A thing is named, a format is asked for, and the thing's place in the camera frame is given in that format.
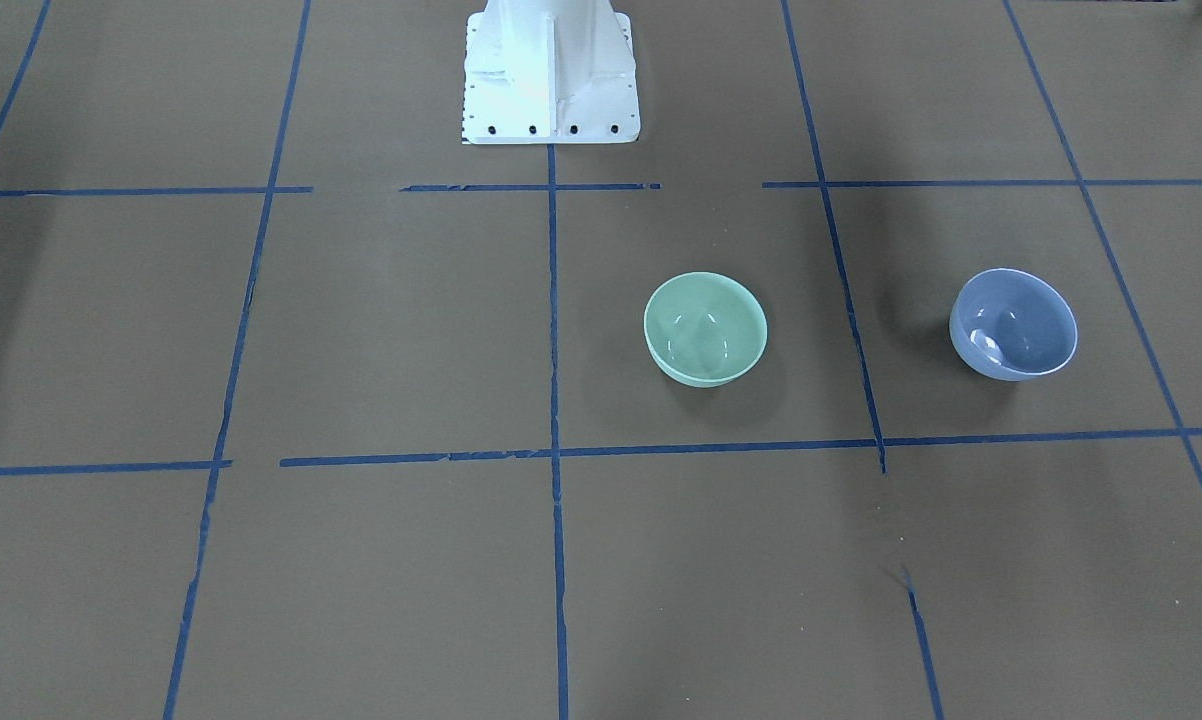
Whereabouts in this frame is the blue ceramic bowl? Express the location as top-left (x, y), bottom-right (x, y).
top-left (948, 268), bottom-right (1078, 382)

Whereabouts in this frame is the green ceramic bowl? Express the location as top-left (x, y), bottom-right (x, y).
top-left (642, 272), bottom-right (769, 389)

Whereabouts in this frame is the brown paper table cover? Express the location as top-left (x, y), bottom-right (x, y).
top-left (0, 1), bottom-right (1202, 719)

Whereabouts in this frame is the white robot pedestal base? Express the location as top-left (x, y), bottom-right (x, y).
top-left (462, 1), bottom-right (641, 145)

